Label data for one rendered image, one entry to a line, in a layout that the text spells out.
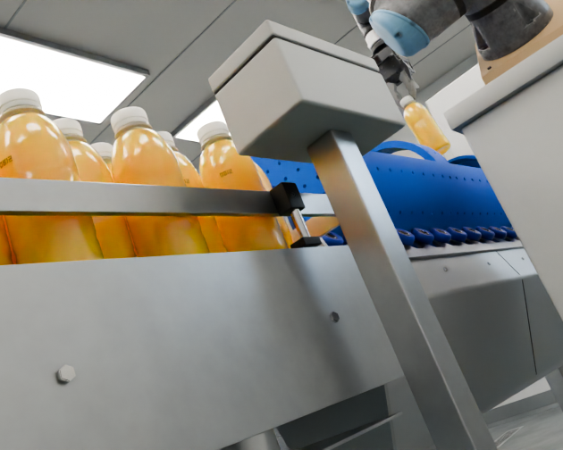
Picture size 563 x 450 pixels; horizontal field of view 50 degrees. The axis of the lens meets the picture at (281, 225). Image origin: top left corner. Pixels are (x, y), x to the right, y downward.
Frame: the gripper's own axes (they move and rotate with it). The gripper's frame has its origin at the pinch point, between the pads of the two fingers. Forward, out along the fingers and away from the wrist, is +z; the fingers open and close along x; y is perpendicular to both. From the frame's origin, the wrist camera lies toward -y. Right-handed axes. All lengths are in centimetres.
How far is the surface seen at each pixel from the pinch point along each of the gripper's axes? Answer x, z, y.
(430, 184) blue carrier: -14, 38, -44
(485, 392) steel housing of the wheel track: -8, 79, -49
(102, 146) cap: -11, 36, -116
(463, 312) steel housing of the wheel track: -13, 65, -53
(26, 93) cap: -19, 36, -128
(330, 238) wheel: -12, 49, -81
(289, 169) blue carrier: -6, 33, -76
